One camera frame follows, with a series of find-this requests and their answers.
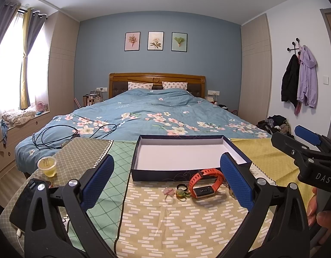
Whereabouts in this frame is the blue floral duvet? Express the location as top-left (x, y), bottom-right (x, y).
top-left (15, 89), bottom-right (270, 174)

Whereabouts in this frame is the black wall coat hook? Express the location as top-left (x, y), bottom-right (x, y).
top-left (287, 38), bottom-right (301, 57)

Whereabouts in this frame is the yellow jelly cup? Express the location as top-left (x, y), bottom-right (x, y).
top-left (37, 156), bottom-right (57, 178)

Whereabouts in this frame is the orange smartwatch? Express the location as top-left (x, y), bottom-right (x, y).
top-left (188, 168), bottom-right (225, 199)

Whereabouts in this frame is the black cable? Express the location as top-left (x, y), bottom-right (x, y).
top-left (32, 123), bottom-right (118, 150)

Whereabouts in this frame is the left floral pillow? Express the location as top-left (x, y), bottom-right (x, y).
top-left (128, 81), bottom-right (153, 90)

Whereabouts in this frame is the black jacket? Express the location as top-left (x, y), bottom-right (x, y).
top-left (281, 54), bottom-right (300, 108)

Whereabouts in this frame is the pink flower charm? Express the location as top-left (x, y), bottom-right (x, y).
top-left (162, 187), bottom-right (175, 202)

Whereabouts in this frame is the olive dash patterned cloth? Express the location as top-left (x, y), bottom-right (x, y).
top-left (115, 179), bottom-right (248, 257)

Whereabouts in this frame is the wooden headboard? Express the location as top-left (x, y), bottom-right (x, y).
top-left (108, 72), bottom-right (206, 98)

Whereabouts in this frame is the green grid cloth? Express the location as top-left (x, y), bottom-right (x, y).
top-left (66, 140), bottom-right (138, 253)

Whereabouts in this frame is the white flower picture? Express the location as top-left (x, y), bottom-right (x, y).
top-left (147, 31), bottom-right (164, 51)

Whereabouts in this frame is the person's right hand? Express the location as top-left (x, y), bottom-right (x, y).
top-left (306, 187), bottom-right (331, 231)

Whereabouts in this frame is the pink flower picture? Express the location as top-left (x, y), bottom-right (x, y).
top-left (125, 31), bottom-right (140, 51)

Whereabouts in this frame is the white light switch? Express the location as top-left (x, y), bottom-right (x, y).
top-left (323, 76), bottom-right (329, 85)

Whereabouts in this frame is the lilac jacket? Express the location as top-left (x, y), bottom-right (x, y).
top-left (297, 45), bottom-right (318, 108)

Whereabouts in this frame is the floral pillow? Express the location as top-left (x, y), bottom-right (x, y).
top-left (128, 81), bottom-right (153, 90)
top-left (162, 81), bottom-right (188, 90)

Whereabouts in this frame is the grey yellow curtain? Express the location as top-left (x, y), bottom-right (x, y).
top-left (0, 3), bottom-right (48, 109)

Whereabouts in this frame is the right floral pillow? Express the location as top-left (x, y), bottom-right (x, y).
top-left (162, 81), bottom-right (188, 90)

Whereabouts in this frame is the yellow cloth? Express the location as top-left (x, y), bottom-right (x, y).
top-left (232, 138), bottom-right (314, 207)

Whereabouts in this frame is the pile of dark clothes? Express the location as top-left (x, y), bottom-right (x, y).
top-left (256, 115), bottom-right (294, 137)

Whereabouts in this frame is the navy shallow box tray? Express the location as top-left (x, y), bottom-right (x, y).
top-left (131, 135), bottom-right (252, 182)

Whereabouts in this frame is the green yellow bead pendant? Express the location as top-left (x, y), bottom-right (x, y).
top-left (175, 189), bottom-right (191, 201)

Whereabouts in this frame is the beige patterned cloth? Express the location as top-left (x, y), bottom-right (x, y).
top-left (0, 137), bottom-right (113, 257)

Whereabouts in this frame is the green leaf picture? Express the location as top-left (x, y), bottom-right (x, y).
top-left (171, 32), bottom-right (188, 52)

